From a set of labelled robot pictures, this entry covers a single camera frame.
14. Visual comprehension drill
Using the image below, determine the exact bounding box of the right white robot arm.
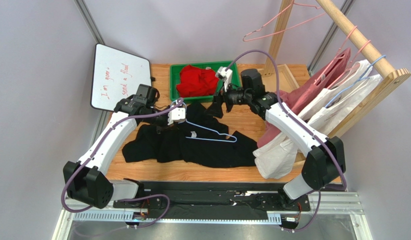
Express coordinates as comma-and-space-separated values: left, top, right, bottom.
205, 66, 346, 202

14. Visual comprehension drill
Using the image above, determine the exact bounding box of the aluminium frame rail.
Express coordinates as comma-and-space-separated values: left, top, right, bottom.
51, 111, 373, 240

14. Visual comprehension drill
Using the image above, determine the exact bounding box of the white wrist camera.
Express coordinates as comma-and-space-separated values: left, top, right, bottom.
215, 66, 233, 92
167, 103, 187, 126

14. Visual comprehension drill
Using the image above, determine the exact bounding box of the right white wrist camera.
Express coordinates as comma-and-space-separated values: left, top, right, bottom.
215, 66, 233, 92

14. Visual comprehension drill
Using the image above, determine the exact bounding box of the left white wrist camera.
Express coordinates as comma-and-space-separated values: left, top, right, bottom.
167, 103, 187, 126

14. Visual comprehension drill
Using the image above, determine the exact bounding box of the wooden clothes rack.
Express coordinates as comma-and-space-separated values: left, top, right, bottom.
269, 0, 411, 137

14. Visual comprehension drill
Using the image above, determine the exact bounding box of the black t shirt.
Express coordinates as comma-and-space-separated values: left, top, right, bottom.
122, 103, 257, 168

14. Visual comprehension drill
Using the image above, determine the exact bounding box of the white whiteboard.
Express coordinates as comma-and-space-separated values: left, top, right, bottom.
90, 43, 152, 112

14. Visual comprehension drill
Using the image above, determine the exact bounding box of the hanging white t shirt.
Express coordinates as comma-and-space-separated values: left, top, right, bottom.
253, 59, 373, 179
298, 74, 383, 136

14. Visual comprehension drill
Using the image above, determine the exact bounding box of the pink wire hanger empty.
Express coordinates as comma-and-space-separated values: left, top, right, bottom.
242, 0, 326, 43

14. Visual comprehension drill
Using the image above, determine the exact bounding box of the red t shirt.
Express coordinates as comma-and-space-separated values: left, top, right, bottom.
176, 65, 219, 98

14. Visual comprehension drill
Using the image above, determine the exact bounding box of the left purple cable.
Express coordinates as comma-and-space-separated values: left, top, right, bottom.
60, 97, 185, 229

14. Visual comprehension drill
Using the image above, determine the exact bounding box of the purple cable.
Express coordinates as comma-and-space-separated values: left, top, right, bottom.
225, 49, 348, 233
60, 97, 185, 229

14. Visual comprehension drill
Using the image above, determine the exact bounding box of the hanging pink t shirt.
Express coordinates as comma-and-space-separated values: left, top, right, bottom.
257, 47, 352, 149

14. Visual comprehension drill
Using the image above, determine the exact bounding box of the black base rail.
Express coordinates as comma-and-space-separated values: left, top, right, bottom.
107, 179, 345, 221

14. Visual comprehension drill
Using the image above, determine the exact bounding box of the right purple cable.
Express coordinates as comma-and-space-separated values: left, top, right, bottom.
225, 49, 348, 233

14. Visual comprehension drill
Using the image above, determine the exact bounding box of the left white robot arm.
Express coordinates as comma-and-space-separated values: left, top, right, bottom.
60, 84, 184, 213

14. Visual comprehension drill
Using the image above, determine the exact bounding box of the blue wire hanger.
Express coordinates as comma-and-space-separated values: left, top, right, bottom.
183, 119, 238, 144

